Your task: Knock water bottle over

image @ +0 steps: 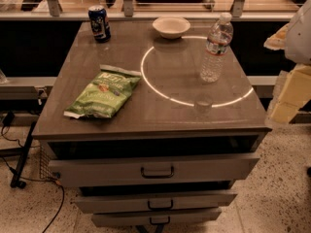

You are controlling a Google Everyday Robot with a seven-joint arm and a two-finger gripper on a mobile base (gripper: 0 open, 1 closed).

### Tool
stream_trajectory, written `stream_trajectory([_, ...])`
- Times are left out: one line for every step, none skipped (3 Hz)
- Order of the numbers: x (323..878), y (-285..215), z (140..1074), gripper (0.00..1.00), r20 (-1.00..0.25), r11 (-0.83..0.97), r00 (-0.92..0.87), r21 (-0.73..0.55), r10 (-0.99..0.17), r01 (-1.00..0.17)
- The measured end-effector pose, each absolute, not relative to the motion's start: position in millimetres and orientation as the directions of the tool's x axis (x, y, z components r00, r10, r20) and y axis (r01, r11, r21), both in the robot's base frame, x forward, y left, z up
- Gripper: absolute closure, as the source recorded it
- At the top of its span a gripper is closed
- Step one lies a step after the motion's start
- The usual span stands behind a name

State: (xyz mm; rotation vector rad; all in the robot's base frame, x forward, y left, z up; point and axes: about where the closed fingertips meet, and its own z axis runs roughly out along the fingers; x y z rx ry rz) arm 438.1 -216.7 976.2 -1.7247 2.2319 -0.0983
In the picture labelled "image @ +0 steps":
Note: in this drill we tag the green chip bag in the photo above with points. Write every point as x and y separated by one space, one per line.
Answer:
105 94

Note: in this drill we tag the grey drawer cabinet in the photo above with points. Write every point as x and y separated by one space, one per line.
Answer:
171 112

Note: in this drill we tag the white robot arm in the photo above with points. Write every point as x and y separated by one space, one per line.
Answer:
295 37

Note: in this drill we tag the blue soda can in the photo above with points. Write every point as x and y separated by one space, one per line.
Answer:
99 23

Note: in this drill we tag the top grey drawer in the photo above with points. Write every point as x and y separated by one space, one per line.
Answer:
153 170

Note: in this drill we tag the black stand leg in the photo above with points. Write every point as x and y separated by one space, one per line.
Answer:
16 181

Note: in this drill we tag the bottom grey drawer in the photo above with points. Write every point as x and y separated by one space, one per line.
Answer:
155 217

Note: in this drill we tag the clear plastic water bottle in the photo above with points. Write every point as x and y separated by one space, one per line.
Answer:
217 43

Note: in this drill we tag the metal window railing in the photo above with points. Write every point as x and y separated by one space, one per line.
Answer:
116 9

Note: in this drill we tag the middle grey drawer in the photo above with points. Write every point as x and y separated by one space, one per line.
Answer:
150 202

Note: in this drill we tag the foam gripper body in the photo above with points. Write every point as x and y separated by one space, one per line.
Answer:
299 38

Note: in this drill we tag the white paper bowl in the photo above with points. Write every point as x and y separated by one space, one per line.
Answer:
171 27

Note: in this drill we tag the grey drawer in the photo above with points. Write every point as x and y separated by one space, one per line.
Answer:
150 202
153 170
155 217

